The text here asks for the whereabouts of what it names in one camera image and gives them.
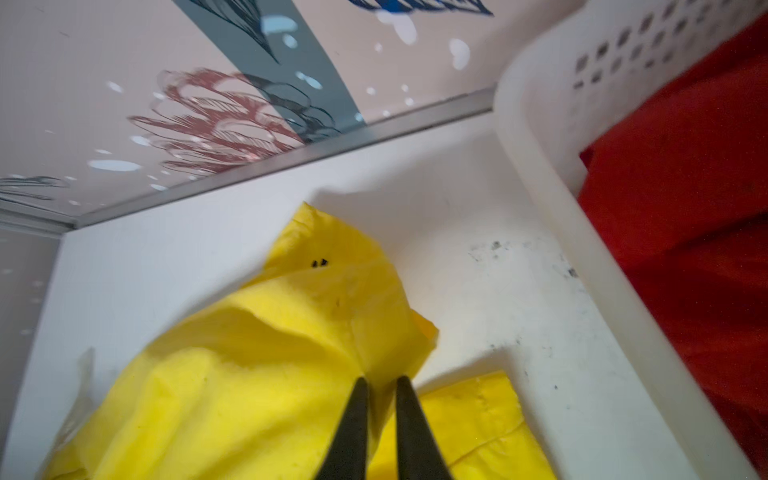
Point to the white perforated plastic basket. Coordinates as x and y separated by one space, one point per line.
563 91

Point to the red shorts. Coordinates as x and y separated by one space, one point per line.
678 193

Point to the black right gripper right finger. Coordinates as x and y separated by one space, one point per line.
418 455

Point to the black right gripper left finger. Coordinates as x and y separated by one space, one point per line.
346 458

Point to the yellow shorts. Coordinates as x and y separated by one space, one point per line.
254 385

